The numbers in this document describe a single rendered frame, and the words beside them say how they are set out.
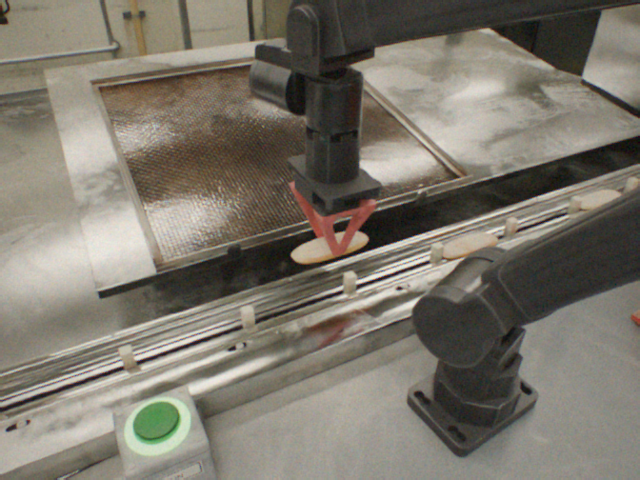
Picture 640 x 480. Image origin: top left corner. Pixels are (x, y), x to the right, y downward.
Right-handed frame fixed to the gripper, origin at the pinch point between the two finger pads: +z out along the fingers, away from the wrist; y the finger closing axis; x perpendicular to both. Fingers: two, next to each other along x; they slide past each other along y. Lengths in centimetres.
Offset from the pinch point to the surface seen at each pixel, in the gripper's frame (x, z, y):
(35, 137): -33, 12, -78
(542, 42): 227, 39, -166
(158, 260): -18.7, 4.1, -10.8
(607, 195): 52, 7, 1
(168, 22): 58, 52, -370
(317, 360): -6.3, 8.6, 9.2
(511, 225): 30.3, 6.7, 0.6
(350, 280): 2.5, 6.7, 0.8
